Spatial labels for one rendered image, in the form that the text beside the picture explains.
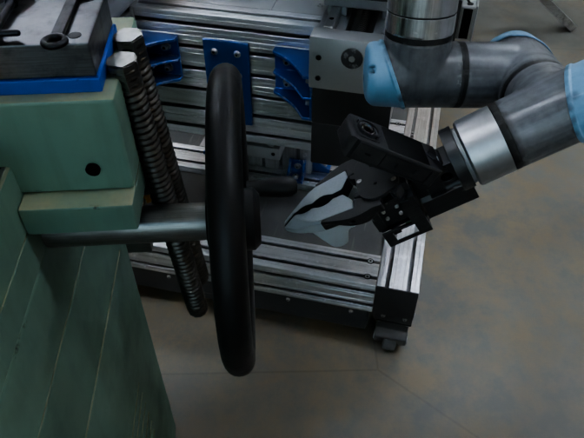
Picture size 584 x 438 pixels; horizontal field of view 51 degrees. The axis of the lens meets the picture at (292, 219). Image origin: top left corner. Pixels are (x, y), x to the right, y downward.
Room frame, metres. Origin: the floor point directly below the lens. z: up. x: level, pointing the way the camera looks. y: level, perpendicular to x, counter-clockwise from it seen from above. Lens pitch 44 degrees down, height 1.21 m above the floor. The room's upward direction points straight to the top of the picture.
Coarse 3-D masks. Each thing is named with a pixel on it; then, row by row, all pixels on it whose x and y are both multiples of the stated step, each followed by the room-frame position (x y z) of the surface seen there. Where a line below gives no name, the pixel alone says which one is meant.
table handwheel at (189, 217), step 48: (240, 96) 0.42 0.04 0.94; (240, 144) 0.37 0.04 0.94; (240, 192) 0.33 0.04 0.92; (48, 240) 0.39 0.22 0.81; (96, 240) 0.39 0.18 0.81; (144, 240) 0.39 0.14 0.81; (192, 240) 0.40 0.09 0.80; (240, 240) 0.31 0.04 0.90; (240, 288) 0.29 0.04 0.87; (240, 336) 0.27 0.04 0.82
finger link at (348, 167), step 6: (348, 162) 0.55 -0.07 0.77; (354, 162) 0.55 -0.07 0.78; (336, 168) 0.55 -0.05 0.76; (342, 168) 0.55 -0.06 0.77; (348, 168) 0.54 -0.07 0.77; (354, 168) 0.54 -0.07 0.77; (330, 174) 0.54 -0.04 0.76; (336, 174) 0.54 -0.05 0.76; (348, 174) 0.53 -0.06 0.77; (324, 180) 0.54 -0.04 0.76
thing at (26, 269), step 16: (32, 240) 0.37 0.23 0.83; (32, 256) 0.36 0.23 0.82; (16, 272) 0.33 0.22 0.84; (32, 272) 0.35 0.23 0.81; (16, 288) 0.32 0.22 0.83; (32, 288) 0.34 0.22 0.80; (16, 304) 0.31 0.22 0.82; (0, 320) 0.28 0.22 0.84; (16, 320) 0.30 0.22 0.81; (0, 336) 0.27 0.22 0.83; (16, 336) 0.29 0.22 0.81; (0, 352) 0.26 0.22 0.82; (0, 368) 0.25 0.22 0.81; (0, 384) 0.24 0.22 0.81
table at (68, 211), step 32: (0, 192) 0.36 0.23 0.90; (32, 192) 0.39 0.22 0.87; (64, 192) 0.39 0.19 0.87; (96, 192) 0.39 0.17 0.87; (128, 192) 0.39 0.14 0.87; (0, 224) 0.33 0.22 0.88; (32, 224) 0.37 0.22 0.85; (64, 224) 0.37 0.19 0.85; (96, 224) 0.37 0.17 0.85; (128, 224) 0.37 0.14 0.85; (0, 256) 0.32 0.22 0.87; (0, 288) 0.30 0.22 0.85
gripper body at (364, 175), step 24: (456, 144) 0.50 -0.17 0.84; (360, 168) 0.53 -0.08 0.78; (456, 168) 0.48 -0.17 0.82; (360, 192) 0.49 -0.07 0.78; (384, 192) 0.48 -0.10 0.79; (408, 192) 0.48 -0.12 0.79; (432, 192) 0.50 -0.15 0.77; (456, 192) 0.50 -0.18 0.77; (384, 216) 0.49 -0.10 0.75; (408, 216) 0.48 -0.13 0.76; (432, 216) 0.50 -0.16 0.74
